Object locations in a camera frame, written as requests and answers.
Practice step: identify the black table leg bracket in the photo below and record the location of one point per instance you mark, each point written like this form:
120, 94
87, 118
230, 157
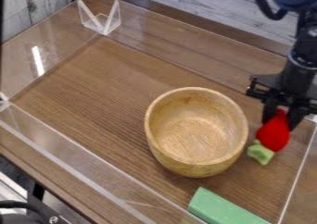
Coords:
55, 212

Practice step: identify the clear acrylic corner bracket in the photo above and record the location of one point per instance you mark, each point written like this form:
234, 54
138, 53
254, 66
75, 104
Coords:
100, 23

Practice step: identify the wooden bowl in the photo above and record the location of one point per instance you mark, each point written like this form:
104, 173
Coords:
195, 130

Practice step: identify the green foam block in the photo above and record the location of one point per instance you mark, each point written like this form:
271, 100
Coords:
215, 210

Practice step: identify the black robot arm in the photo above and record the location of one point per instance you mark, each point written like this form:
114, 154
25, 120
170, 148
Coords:
290, 88

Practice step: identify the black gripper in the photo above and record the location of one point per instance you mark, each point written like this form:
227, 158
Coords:
265, 88

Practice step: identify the red plush strawberry toy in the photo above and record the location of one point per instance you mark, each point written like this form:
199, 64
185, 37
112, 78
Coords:
271, 138

